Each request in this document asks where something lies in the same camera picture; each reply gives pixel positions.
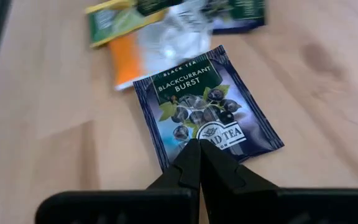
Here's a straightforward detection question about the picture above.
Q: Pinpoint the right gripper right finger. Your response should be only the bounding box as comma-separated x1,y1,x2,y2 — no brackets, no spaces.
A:
200,139,358,224

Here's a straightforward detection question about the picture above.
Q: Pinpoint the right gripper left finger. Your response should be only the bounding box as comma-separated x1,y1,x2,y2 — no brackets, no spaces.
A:
35,139,201,224

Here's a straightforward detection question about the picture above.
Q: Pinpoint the orange and white tea bag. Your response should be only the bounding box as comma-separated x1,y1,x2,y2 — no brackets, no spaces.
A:
109,0,214,91

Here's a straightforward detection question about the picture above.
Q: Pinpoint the yellow green lemon tea bag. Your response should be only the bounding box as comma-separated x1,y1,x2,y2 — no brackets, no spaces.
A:
85,0,186,49

